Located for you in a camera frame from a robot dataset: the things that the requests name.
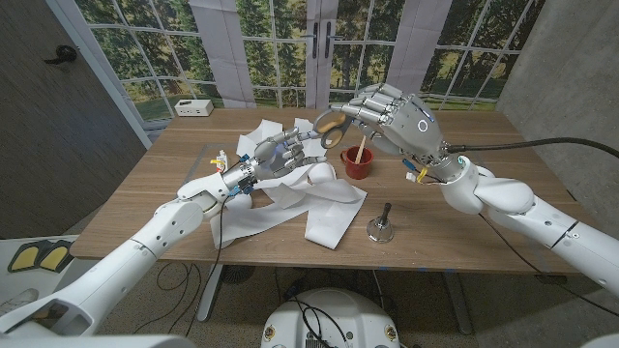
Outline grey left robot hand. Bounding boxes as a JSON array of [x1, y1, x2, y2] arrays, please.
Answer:
[[222, 126, 328, 192]]

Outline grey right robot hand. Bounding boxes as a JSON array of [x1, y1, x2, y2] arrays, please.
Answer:
[[330, 82, 471, 182]]

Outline grey yellow scissors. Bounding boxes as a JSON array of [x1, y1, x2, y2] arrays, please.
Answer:
[[295, 108, 354, 150]]

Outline white receipt paper strip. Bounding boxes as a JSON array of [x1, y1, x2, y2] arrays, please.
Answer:
[[210, 118, 368, 251]]

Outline red cup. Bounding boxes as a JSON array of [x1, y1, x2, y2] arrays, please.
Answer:
[[339, 146, 374, 181]]

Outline white power strip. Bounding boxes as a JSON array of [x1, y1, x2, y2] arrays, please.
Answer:
[[173, 99, 215, 118]]

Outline printed forest window backdrop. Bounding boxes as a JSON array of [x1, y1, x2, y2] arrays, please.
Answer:
[[72, 0, 547, 123]]

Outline white table leg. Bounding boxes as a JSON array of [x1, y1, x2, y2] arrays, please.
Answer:
[[196, 264, 224, 323], [442, 270, 474, 335]]

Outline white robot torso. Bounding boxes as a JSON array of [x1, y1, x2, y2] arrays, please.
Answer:
[[260, 288, 401, 348]]

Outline white sneaker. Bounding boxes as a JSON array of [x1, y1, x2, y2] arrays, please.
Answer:
[[0, 288, 40, 316]]

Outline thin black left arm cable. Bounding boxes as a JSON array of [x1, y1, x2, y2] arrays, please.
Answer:
[[133, 192, 231, 335]]

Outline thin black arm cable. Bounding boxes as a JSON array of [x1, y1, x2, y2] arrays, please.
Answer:
[[477, 212, 619, 305], [133, 192, 231, 335]]

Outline silver bell black handle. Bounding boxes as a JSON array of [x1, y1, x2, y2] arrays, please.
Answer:
[[366, 202, 396, 244]]

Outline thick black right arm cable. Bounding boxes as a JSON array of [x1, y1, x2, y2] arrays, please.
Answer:
[[447, 136, 619, 160]]

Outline black torso cable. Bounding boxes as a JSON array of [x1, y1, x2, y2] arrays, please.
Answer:
[[284, 298, 349, 345]]

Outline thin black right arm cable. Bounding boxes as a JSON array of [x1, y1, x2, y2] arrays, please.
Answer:
[[477, 212, 619, 305]]

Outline black wall handle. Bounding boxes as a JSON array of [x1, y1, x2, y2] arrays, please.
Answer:
[[43, 44, 78, 66]]

